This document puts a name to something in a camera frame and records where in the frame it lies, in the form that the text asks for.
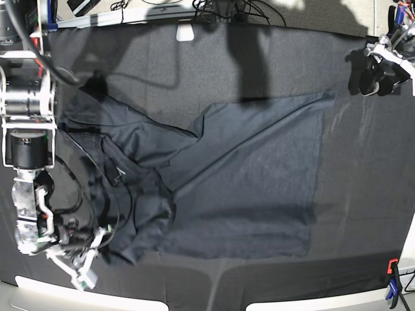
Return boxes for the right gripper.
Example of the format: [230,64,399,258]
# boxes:
[12,171,112,285]

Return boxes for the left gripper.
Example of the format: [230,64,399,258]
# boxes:
[344,34,414,97]

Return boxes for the dark navy t-shirt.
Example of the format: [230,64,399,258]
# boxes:
[59,89,337,265]

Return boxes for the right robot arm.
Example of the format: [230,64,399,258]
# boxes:
[1,1,112,290]

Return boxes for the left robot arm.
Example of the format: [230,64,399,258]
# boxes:
[346,1,414,97]

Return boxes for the blue bar clamp far-left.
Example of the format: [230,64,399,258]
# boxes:
[46,23,58,32]

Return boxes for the red black clamp near-right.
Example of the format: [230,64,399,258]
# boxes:
[386,258,399,275]

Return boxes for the black power adapter box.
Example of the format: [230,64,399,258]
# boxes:
[67,0,100,17]

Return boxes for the blue bar clamp near-right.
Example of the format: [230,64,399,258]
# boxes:
[385,266,402,309]

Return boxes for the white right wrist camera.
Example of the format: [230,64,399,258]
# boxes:
[77,270,98,291]

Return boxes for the tangled black cables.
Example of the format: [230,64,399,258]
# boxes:
[110,0,292,27]

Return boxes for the aluminium frame rail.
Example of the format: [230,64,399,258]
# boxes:
[57,6,184,29]

